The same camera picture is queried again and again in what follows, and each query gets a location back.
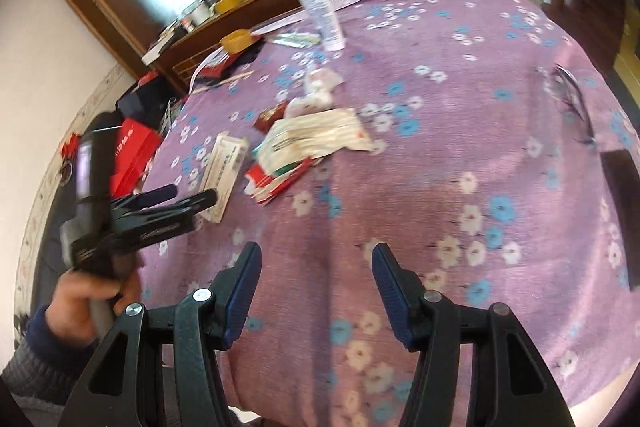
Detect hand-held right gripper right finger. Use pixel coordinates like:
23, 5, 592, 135
371, 242, 576, 427

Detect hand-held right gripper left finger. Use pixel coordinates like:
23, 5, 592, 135
57, 241, 263, 427

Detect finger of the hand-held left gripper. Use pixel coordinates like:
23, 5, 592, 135
111, 189, 219, 253
112, 185, 179, 212

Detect beige carton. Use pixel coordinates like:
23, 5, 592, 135
199, 132, 249, 224

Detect red and white carton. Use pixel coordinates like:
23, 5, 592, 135
245, 157, 315, 208

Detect white striped plastic package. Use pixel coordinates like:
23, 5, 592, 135
252, 108, 373, 172

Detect white plastic wrap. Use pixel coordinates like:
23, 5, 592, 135
285, 89, 333, 118

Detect person's left forearm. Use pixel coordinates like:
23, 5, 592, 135
0, 304, 106, 408

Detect person's left hand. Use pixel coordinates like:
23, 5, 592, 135
47, 257, 143, 335

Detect red gift bag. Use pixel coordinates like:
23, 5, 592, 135
107, 118, 163, 198

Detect black shopping bag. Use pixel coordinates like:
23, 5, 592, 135
116, 79, 168, 120

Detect red cigarette pack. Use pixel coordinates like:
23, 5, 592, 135
254, 103, 288, 132

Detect wooden chopstick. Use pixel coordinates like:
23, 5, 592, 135
192, 69, 256, 94

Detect dark red packet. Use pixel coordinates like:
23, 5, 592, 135
200, 47, 261, 80

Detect yellow plastic box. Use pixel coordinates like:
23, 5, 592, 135
221, 28, 253, 52

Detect metal pot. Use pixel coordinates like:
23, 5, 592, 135
180, 4, 216, 28

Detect silver foil sachet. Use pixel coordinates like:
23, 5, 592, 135
265, 32, 321, 48

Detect white lotion tube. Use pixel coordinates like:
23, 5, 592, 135
290, 0, 346, 52

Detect black phone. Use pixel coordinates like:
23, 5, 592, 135
600, 150, 640, 218

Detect eyeglasses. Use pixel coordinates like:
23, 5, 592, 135
547, 64, 598, 145

